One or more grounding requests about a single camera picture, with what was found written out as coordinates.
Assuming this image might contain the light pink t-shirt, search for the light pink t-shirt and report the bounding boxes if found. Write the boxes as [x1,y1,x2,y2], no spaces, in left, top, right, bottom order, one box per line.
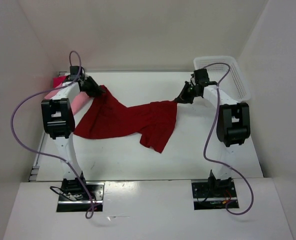
[44,84,90,115]

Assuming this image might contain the magenta t-shirt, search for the magenta t-shirt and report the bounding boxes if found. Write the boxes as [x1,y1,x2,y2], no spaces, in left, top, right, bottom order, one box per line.
[52,75,66,89]

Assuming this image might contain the dark red t-shirt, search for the dark red t-shirt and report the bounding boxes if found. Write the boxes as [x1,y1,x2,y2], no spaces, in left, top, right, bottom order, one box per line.
[73,85,178,153]

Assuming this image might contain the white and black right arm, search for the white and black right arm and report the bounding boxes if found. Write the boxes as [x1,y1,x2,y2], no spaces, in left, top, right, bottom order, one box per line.
[174,66,251,202]

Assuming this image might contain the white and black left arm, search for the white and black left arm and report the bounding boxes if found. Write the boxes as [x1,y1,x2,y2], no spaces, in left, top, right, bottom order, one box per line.
[41,75,105,200]

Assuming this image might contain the white plastic basket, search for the white plastic basket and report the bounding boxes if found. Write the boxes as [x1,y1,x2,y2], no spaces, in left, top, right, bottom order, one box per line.
[193,55,251,102]

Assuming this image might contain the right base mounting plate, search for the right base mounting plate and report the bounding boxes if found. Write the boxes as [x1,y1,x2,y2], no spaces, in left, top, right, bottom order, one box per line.
[191,181,239,210]

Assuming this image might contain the base mounting plate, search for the base mounting plate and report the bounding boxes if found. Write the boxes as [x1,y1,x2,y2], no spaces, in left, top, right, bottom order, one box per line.
[191,181,239,210]
[50,182,105,213]

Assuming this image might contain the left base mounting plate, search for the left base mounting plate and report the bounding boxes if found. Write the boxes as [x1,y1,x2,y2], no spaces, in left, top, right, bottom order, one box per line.
[50,182,105,213]

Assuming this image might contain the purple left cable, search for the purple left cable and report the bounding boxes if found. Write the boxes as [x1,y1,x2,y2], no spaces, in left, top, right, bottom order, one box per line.
[10,50,99,220]

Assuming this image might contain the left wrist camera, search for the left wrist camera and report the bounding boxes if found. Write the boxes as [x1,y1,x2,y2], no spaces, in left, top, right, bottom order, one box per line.
[66,65,87,82]

